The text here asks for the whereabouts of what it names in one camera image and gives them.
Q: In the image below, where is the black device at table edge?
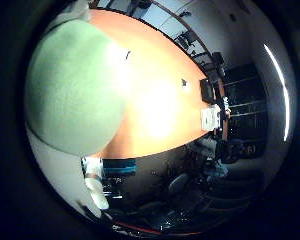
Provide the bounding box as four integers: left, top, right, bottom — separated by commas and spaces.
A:
199, 78, 216, 104

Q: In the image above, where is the dark shelf unit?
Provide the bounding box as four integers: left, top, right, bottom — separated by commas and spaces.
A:
223, 63, 269, 158

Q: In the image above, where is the white box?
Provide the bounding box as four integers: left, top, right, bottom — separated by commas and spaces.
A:
200, 104, 222, 132

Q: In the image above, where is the grey office chair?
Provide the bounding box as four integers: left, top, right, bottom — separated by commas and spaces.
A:
166, 173, 191, 198

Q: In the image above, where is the long ceiling light strip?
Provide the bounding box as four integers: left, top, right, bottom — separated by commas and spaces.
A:
263, 43, 291, 143

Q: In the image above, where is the small black white tag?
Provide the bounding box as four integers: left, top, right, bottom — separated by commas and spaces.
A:
180, 78, 190, 93

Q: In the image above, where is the blue storage box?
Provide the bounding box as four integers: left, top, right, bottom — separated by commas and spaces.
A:
103, 158, 137, 176

